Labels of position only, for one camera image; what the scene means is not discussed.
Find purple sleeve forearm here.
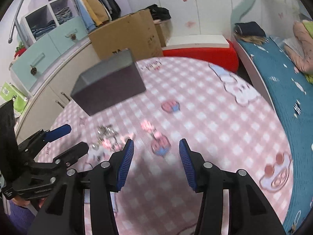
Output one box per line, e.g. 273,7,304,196
8,201,35,234

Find left hand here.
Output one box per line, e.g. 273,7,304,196
12,196,46,208

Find cream cabinet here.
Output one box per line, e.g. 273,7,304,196
15,39,100,143

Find green tissue pack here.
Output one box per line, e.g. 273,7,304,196
1,82,28,115

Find pinecone ornament left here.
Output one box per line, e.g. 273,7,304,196
30,66,37,76

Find mint drawer front left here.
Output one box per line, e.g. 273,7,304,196
11,34,60,91

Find mint drawer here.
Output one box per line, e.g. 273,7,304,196
48,16,87,54
11,34,60,91

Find dark purple metal box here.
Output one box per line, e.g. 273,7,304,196
71,49,146,116

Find pink checkered tablecloth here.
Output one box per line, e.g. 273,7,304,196
38,57,293,234

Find mint drawer front right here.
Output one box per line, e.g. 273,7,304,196
48,16,87,54

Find teal patterned bed sheet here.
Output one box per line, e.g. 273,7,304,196
233,38,312,234

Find white cubby shelf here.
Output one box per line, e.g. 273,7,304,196
21,0,77,46

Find large cardboard box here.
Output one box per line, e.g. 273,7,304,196
89,9,163,61

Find hanging clothes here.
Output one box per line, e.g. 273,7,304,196
72,0,121,32

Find red bench cushion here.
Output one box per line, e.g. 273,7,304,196
163,40,239,73

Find pink pillow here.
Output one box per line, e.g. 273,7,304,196
283,21,311,74

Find white bench board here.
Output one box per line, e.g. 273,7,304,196
162,34,230,50

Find small cardboard box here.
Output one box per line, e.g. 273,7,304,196
155,23,169,47

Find tan fringed scarf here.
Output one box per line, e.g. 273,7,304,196
234,33,267,46

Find black clothes pile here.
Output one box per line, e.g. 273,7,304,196
147,4,171,21

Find folded dark clothes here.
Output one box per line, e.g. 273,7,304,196
234,21,266,37

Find green blanket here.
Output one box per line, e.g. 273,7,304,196
302,20,312,84

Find pearl metal keychain bunch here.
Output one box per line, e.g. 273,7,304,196
92,125,118,149

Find pink bear keychain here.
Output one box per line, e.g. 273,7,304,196
141,119,162,139

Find mint bed frame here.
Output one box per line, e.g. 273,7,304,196
230,0,262,42

